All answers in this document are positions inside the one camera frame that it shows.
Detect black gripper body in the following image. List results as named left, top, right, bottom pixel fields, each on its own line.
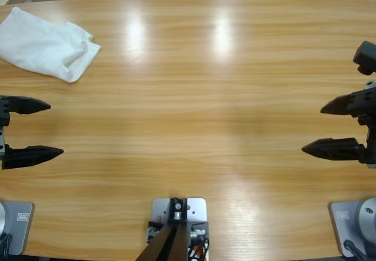
left=0, top=113, right=11, bottom=162
left=357, top=112, right=376, bottom=168

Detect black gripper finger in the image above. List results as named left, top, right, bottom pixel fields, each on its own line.
left=320, top=88, right=376, bottom=118
left=0, top=95, right=52, bottom=116
left=1, top=145, right=65, bottom=170
left=301, top=138, right=368, bottom=164

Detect white t-shirt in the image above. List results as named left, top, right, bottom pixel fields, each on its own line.
left=0, top=6, right=102, bottom=83

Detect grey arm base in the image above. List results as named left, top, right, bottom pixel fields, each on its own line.
left=328, top=196, right=376, bottom=258
left=0, top=200, right=35, bottom=256

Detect white mounting block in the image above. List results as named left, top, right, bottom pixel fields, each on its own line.
left=151, top=197, right=208, bottom=224

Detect silver cylindrical fitting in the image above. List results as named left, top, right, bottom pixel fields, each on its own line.
left=190, top=227, right=207, bottom=240
left=146, top=226, right=161, bottom=242

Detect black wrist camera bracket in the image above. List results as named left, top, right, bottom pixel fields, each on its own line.
left=352, top=40, right=376, bottom=77

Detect black base cable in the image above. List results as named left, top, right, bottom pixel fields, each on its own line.
left=0, top=232, right=13, bottom=256
left=343, top=239, right=367, bottom=261

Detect orange and black cables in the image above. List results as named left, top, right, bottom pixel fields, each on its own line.
left=187, top=237, right=211, bottom=261

